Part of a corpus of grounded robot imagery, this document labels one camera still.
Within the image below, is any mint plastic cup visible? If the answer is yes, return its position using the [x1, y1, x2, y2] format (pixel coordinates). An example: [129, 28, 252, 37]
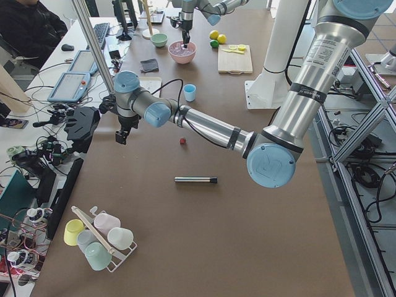
[84, 242, 112, 271]

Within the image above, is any seated person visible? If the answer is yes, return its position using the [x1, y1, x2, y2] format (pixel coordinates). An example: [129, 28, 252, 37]
[1, 1, 67, 68]

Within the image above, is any grey plastic cup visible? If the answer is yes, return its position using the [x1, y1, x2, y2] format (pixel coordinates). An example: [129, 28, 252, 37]
[77, 229, 96, 253]

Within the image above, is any white plastic cup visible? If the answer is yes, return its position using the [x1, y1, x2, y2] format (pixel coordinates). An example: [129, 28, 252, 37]
[107, 227, 134, 250]

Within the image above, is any black computer mouse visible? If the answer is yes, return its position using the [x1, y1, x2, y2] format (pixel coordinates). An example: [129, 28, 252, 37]
[61, 44, 74, 51]

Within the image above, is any white wire cup rack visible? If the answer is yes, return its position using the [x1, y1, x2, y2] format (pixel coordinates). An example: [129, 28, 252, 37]
[71, 206, 137, 273]

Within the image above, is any lower teach pendant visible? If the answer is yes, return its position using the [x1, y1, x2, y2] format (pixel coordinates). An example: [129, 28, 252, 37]
[48, 72, 91, 103]

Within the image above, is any pink plastic cup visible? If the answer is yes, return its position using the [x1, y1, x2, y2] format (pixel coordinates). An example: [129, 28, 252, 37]
[93, 212, 121, 236]

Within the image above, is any wooden cutting board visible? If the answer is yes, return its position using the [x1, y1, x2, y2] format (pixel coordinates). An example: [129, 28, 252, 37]
[218, 45, 253, 74]

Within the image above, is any upper teach pendant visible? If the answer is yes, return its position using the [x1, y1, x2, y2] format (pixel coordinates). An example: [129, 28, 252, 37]
[68, 50, 98, 75]

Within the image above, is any light blue plastic cup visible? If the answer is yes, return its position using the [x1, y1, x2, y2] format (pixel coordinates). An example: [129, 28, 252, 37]
[183, 84, 196, 102]

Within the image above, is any brown table mat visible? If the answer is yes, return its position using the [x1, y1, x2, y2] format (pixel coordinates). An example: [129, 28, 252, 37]
[29, 7, 356, 297]

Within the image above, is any pink bowl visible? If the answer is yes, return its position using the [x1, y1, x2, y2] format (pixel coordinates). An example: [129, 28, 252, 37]
[168, 41, 196, 64]

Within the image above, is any yellow plastic cup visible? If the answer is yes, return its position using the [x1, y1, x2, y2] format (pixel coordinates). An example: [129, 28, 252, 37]
[64, 219, 85, 246]

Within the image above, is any yellow plastic knife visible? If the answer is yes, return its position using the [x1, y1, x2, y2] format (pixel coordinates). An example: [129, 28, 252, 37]
[221, 48, 244, 54]

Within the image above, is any aluminium frame post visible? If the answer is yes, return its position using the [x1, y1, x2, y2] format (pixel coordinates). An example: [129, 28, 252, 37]
[71, 0, 114, 95]

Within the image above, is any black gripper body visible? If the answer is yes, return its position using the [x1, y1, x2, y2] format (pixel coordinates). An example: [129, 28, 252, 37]
[118, 114, 139, 135]
[170, 17, 192, 39]

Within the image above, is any wooden cup tree stand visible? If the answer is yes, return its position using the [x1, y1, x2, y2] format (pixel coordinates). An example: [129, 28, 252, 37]
[140, 0, 160, 40]

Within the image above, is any teach pendant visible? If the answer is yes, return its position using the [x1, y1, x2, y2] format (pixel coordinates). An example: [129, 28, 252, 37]
[68, 50, 98, 75]
[48, 72, 91, 103]

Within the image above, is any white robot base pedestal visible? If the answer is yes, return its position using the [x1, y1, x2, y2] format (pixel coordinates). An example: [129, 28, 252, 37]
[245, 0, 310, 110]

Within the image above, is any steel muddler black tip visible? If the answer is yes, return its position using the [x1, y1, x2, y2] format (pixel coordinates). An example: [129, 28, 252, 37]
[174, 176, 218, 184]

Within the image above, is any black keyboard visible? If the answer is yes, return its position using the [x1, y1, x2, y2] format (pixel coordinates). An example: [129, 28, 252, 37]
[93, 22, 110, 50]

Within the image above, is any black plastic bar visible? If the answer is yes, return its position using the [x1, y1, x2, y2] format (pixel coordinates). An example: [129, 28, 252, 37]
[46, 158, 84, 241]

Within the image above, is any grey folded cloth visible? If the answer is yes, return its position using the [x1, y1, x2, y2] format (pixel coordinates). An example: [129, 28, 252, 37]
[140, 59, 159, 73]

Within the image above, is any mint green bowl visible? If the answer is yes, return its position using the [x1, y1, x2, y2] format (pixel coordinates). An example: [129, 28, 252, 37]
[150, 33, 168, 48]

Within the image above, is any copper wire bottle rack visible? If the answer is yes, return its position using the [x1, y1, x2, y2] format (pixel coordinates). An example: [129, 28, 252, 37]
[1, 222, 50, 275]

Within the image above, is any aluminium frame enclosure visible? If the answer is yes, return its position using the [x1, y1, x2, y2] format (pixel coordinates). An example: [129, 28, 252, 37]
[310, 40, 395, 296]

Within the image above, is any whole yellow lemon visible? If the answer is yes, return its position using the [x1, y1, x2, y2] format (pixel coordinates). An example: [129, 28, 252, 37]
[217, 34, 227, 45]

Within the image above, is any clear tea bottle white cap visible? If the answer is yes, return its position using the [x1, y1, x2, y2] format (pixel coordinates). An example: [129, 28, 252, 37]
[27, 208, 51, 225]

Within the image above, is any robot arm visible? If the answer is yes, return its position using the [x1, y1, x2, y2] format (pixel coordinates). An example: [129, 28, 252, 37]
[170, 0, 248, 48]
[114, 1, 391, 188]

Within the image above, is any cream rabbit tray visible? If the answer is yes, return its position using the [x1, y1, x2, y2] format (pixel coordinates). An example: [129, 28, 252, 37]
[139, 77, 162, 93]

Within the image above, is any green lime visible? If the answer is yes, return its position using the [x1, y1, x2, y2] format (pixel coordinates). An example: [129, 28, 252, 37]
[210, 40, 219, 48]

